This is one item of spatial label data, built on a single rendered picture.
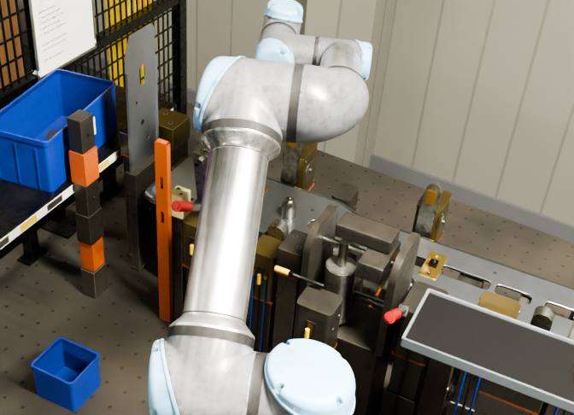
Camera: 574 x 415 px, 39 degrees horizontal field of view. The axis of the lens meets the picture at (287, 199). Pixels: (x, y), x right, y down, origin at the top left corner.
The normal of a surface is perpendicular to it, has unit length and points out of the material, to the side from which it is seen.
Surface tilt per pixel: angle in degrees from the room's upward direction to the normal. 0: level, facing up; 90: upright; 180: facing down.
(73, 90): 90
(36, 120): 90
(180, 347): 46
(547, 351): 0
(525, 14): 90
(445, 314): 0
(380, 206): 0
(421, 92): 90
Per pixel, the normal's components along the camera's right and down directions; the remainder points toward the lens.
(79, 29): 0.90, 0.31
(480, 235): 0.07, -0.81
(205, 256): -0.47, -0.34
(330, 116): 0.47, 0.39
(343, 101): 0.67, -0.03
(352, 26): -0.50, 0.47
